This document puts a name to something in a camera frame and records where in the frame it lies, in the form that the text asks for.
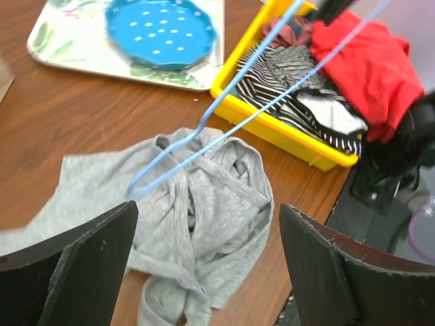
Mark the red garment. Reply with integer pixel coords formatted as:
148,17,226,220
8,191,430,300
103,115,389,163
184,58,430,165
261,10,425,143

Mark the black white striped garment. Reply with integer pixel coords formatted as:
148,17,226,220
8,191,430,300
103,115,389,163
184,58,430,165
235,46,368,156

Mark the floral leaf tray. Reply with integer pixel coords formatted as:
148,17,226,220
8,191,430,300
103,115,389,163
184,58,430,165
27,1,225,92

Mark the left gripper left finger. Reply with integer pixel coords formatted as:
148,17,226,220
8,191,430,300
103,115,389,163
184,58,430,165
1,201,138,325

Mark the blue dotted plate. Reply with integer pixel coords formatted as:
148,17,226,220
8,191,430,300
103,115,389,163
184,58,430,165
105,1,217,71

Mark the yellow plastic bin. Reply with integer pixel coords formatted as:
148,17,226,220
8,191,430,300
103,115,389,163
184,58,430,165
210,1,358,172

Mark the grey tank top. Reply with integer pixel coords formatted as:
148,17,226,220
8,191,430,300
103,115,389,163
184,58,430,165
1,128,274,325

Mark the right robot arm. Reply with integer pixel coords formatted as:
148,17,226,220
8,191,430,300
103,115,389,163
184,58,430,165
311,1,434,192

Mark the light blue wire hanger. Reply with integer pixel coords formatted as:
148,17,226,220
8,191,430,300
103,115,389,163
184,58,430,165
125,1,389,200

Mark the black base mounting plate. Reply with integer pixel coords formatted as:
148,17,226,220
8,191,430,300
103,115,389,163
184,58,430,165
326,160,429,254

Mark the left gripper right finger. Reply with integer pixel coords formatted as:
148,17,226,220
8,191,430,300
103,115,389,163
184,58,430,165
279,204,434,325

